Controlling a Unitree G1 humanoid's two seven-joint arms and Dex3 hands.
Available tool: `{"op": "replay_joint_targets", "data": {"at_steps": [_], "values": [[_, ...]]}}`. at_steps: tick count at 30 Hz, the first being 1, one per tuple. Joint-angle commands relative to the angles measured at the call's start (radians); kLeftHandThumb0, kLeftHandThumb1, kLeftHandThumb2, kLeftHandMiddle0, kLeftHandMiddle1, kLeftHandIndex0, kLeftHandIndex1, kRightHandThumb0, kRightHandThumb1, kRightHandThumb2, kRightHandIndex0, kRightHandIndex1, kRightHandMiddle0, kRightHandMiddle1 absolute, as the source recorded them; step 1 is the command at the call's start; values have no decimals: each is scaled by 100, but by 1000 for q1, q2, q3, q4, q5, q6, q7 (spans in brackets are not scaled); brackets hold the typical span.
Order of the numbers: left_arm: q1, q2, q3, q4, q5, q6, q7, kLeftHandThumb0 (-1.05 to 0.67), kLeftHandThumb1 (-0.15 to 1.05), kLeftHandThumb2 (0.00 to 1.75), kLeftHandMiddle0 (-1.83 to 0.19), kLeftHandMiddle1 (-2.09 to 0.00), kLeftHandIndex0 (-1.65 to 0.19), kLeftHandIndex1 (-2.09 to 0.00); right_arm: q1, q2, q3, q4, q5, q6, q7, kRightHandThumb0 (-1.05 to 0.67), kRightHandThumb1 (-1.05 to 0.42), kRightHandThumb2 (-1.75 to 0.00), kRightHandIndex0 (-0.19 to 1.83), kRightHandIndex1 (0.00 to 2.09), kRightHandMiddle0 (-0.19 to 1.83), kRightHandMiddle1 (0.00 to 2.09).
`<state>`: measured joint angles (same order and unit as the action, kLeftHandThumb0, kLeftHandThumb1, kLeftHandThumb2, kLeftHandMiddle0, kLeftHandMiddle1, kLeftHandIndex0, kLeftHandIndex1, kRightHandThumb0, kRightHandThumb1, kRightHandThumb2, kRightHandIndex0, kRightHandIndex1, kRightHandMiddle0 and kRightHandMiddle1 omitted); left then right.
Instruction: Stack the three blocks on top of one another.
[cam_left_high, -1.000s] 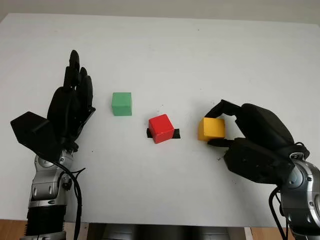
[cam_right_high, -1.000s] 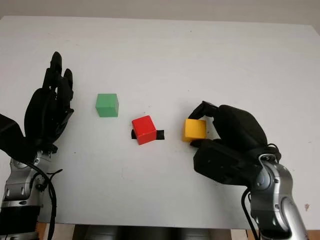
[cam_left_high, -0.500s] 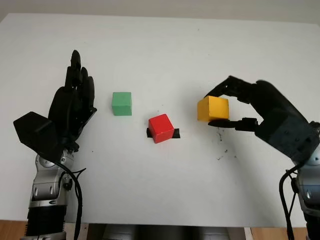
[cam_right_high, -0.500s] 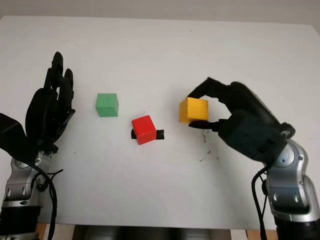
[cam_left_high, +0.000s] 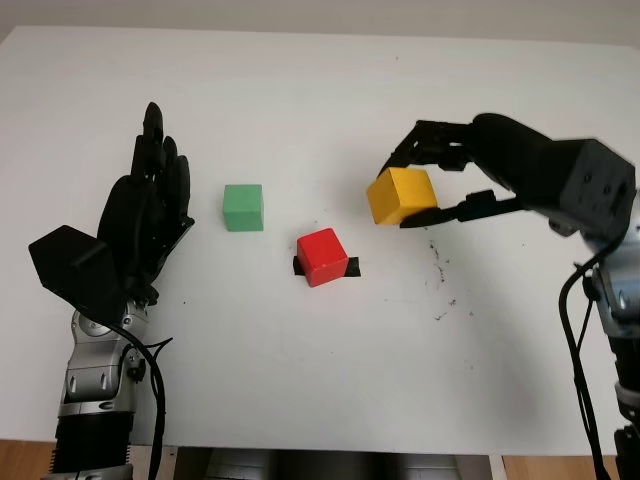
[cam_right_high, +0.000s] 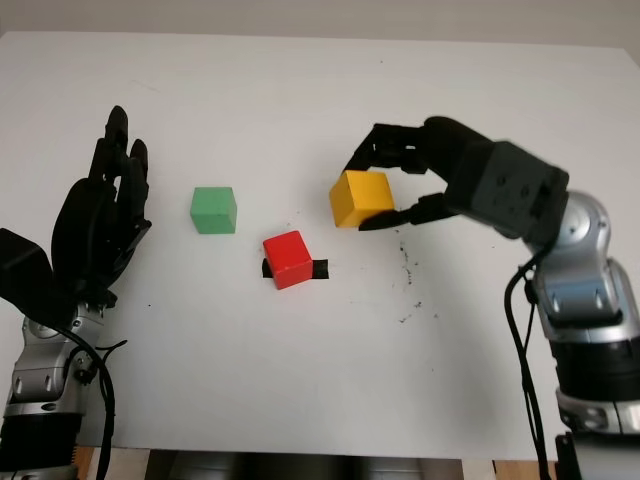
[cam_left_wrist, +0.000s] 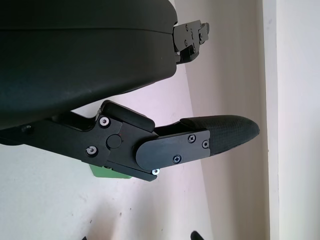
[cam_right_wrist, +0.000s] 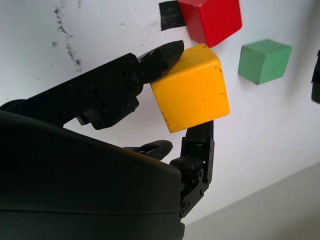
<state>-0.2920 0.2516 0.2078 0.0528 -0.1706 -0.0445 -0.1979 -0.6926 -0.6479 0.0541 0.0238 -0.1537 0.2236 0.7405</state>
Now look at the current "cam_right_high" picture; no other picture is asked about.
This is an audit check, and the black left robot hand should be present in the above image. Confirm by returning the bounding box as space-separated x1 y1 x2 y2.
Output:
51 104 153 309

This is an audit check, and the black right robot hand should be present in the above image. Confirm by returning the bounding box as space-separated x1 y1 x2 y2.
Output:
342 116 496 232

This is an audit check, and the yellow wooden cube block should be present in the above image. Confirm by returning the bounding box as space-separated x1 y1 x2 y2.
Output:
328 170 396 230

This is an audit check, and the green wooden cube block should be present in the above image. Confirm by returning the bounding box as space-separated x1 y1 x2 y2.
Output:
189 186 237 235

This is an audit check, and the red wooden cube block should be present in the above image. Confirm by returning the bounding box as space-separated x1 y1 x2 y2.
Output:
262 230 315 292

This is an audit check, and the black tape strip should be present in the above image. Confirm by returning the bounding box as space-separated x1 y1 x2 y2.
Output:
259 258 331 281

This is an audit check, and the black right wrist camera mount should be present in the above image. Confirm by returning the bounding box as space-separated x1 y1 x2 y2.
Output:
444 139 571 242

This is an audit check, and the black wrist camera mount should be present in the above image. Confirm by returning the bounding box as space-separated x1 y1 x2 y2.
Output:
0 228 77 327
444 139 571 242

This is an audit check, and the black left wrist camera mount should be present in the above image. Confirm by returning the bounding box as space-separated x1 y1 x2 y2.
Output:
0 228 77 327

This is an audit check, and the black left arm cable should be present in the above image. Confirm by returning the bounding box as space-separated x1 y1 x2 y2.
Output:
64 324 129 480

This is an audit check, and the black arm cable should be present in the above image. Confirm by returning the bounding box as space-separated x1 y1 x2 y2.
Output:
64 324 129 480
504 249 552 480

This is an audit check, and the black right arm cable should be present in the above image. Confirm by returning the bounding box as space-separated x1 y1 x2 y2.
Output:
504 249 552 480

